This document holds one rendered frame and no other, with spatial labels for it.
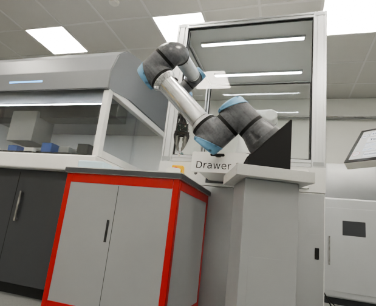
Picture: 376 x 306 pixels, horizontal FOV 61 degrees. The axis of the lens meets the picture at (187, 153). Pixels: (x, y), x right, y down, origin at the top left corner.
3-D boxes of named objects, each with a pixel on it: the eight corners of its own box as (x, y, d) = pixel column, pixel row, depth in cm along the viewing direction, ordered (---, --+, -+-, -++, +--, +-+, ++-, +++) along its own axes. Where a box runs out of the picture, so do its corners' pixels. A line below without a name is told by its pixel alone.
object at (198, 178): (325, 193, 179) (325, 167, 182) (157, 181, 210) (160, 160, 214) (313, 209, 267) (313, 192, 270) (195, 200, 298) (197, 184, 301)
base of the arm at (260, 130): (286, 124, 124) (268, 106, 126) (259, 146, 120) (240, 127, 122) (273, 139, 138) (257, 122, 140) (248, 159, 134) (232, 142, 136)
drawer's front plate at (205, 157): (245, 174, 161) (246, 153, 163) (190, 171, 170) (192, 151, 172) (245, 175, 162) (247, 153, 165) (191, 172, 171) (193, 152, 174)
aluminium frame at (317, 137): (325, 167, 182) (327, 10, 207) (160, 160, 213) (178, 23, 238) (313, 192, 270) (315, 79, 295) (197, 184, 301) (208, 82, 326)
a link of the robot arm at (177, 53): (172, 25, 139) (197, 67, 186) (153, 44, 141) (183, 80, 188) (189, 43, 137) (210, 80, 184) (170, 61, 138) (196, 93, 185)
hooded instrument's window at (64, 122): (93, 155, 202) (106, 89, 212) (-99, 147, 256) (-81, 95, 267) (160, 185, 307) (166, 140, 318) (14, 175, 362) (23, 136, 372)
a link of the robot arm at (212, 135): (236, 132, 126) (153, 43, 141) (208, 157, 128) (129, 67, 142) (239, 136, 137) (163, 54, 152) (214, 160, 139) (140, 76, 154)
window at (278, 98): (310, 159, 188) (313, 18, 210) (173, 155, 214) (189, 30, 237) (310, 160, 188) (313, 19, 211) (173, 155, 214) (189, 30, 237)
